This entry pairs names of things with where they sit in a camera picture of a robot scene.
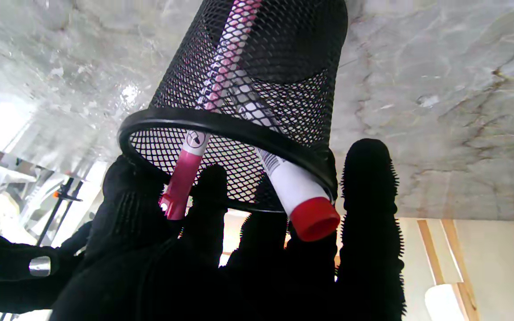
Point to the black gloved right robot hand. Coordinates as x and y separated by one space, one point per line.
7 272

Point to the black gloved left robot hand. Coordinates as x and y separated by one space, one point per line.
172 285

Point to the pink marker with black cap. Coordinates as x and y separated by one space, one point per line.
183 178

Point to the white marker with red caps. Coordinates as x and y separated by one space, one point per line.
315 218

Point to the black mesh pen cup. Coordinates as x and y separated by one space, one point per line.
301 53

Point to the black tripod stand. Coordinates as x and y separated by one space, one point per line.
63 194

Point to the printed room scene backdrop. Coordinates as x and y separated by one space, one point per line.
484 267

